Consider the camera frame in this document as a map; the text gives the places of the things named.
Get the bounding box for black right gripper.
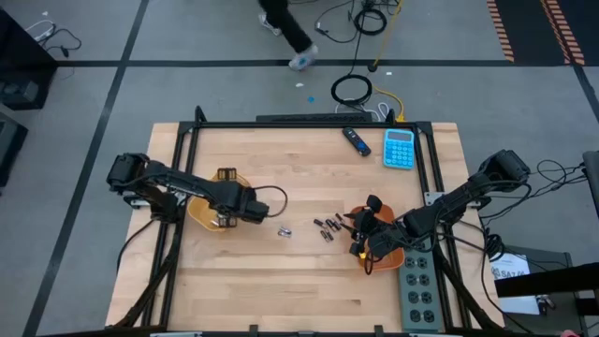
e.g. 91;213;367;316
343;194;408;263

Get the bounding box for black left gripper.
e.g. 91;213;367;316
216;167;246;230

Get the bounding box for yellow plastic bin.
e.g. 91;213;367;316
186;169;255;233

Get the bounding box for orange plastic bin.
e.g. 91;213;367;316
350;203;406;274

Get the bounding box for blue calculator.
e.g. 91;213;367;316
382;127;416;171

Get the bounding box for black remote control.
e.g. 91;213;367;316
341;125;373;159

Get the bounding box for grey power strip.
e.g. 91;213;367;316
397;242;446;335

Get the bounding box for long black bar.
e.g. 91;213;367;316
255;111;374;125

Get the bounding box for white paper label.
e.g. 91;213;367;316
488;252;533;283

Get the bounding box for grey cabinet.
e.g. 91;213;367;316
494;244;587;337

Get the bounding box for person's leg and shoe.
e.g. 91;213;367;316
256;0;321;73

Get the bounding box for black beam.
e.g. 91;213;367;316
494;261;599;299

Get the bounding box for black box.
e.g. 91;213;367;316
0;111;30;189

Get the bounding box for grey panel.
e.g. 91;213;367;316
581;150;599;222

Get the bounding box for black cabinet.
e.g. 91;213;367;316
0;7;60;112

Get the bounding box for black mat orange striped edges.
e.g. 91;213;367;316
486;0;587;67

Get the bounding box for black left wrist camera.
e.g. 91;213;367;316
241;199;271;226

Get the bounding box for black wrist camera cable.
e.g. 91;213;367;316
252;184;289;219

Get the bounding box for black aluminium frame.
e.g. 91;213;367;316
111;105;506;337

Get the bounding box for black cable bundle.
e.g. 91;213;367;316
478;157;592;264

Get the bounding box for yellow floor cable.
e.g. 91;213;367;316
372;83;407;125

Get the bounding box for coiled black floor cable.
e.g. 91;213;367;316
329;73;374;107
352;6;389;37

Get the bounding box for black hanging cable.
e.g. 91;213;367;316
350;7;368;79

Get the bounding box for yellow hanging cable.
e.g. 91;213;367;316
371;0;405;73

